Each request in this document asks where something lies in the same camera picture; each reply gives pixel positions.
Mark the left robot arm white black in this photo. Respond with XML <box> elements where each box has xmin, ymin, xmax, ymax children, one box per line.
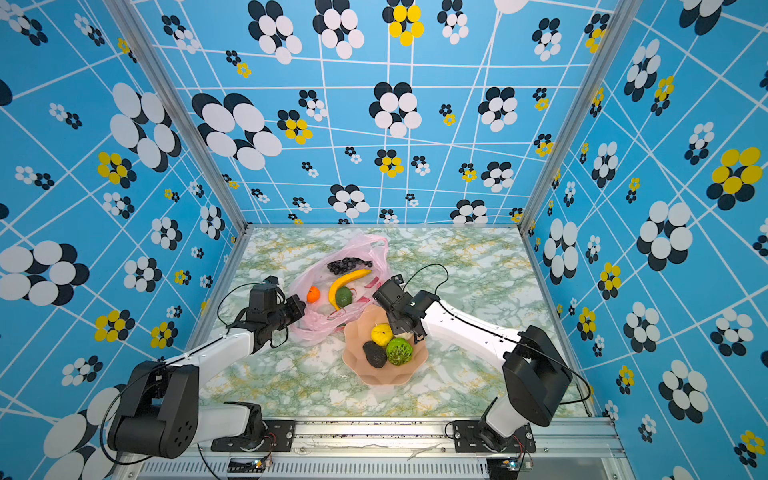
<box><xmin>99</xmin><ymin>276</ymin><xmax>306</xmax><ymax>459</ymax></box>

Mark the dark green fake avocado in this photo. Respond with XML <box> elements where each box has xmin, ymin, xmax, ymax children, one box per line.
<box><xmin>362</xmin><ymin>341</ymin><xmax>388</xmax><ymax>369</ymax></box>

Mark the left aluminium corner post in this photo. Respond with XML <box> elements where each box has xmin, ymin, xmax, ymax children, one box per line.
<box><xmin>104</xmin><ymin>1</ymin><xmax>248</xmax><ymax>235</ymax></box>

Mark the green fake kiwi half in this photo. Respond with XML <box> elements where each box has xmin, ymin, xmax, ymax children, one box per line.
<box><xmin>385</xmin><ymin>337</ymin><xmax>414</xmax><ymax>366</ymax></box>

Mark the dark fake grape bunch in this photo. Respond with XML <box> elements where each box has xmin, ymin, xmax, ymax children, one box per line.
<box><xmin>326</xmin><ymin>257</ymin><xmax>373</xmax><ymax>276</ymax></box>

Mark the yellow fake banana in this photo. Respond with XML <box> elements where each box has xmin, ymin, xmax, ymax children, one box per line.
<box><xmin>328</xmin><ymin>269</ymin><xmax>371</xmax><ymax>311</ymax></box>

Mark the orange fake carrot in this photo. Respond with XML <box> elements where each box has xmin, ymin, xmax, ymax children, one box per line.
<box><xmin>306</xmin><ymin>286</ymin><xmax>321</xmax><ymax>304</ymax></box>

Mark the peach scalloped plastic bowl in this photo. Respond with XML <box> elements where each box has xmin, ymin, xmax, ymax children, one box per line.
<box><xmin>343</xmin><ymin>306</ymin><xmax>428</xmax><ymax>386</ymax></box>

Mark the pink translucent plastic bag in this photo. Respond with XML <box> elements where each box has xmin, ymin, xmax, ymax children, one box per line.
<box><xmin>289</xmin><ymin>234</ymin><xmax>391</xmax><ymax>345</ymax></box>

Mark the green fake lime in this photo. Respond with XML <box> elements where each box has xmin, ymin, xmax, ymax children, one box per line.
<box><xmin>335</xmin><ymin>286</ymin><xmax>354</xmax><ymax>310</ymax></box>

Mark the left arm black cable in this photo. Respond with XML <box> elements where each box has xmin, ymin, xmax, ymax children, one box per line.
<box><xmin>215</xmin><ymin>281</ymin><xmax>265</xmax><ymax>331</ymax></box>

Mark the aluminium corner post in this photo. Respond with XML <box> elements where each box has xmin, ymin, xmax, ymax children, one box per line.
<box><xmin>104</xmin><ymin>1</ymin><xmax>248</xmax><ymax>235</ymax></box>
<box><xmin>519</xmin><ymin>0</ymin><xmax>643</xmax><ymax>233</ymax></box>

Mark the left floor aluminium rail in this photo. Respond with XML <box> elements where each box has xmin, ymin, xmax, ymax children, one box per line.
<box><xmin>186</xmin><ymin>224</ymin><xmax>255</xmax><ymax>349</ymax></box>

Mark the yellow fake pear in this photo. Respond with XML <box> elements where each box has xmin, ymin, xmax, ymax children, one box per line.
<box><xmin>370</xmin><ymin>323</ymin><xmax>394</xmax><ymax>348</ymax></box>

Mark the right aluminium corner post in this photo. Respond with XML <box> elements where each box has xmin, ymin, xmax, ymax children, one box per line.
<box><xmin>519</xmin><ymin>0</ymin><xmax>643</xmax><ymax>233</ymax></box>

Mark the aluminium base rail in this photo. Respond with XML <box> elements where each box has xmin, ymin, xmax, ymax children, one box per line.
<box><xmin>114</xmin><ymin>417</ymin><xmax>635</xmax><ymax>479</ymax></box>

